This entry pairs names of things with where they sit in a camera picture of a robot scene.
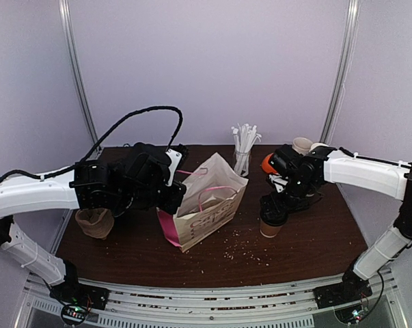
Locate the orange bowl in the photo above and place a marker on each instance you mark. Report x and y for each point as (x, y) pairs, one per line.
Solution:
(266, 166)

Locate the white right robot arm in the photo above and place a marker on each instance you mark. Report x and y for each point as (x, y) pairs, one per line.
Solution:
(375, 189)

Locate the single brown paper cup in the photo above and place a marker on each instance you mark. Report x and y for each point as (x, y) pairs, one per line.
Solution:
(270, 230)

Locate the glass jar of straws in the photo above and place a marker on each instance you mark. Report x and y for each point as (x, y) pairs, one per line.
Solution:
(244, 136)

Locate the left aluminium frame post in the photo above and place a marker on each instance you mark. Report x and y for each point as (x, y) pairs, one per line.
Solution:
(64, 11)

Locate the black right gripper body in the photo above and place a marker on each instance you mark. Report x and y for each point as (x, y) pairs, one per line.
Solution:
(272, 210)

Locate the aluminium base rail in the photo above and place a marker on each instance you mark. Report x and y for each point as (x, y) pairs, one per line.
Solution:
(291, 304)

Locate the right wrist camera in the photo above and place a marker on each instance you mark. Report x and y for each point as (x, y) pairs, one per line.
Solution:
(277, 181)

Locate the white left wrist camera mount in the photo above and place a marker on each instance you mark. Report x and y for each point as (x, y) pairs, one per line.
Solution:
(177, 155)

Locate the stack of cardboard cup carriers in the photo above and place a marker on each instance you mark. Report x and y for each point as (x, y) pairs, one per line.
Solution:
(96, 223)

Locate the beige ceramic mug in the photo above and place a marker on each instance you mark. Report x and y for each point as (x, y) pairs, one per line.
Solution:
(301, 145)

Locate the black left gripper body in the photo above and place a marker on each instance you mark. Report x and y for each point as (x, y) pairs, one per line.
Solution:
(144, 198)

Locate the right aluminium frame post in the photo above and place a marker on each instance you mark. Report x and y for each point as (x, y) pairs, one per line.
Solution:
(346, 57)

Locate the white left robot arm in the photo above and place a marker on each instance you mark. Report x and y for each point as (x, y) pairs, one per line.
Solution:
(26, 193)

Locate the pink and white paper bag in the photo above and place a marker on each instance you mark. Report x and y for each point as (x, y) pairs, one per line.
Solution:
(214, 193)

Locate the single black cup lid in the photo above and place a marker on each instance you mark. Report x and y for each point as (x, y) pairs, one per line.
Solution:
(274, 219)

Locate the aluminium frame post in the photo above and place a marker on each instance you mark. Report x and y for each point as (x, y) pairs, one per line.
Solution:
(346, 57)
(64, 11)

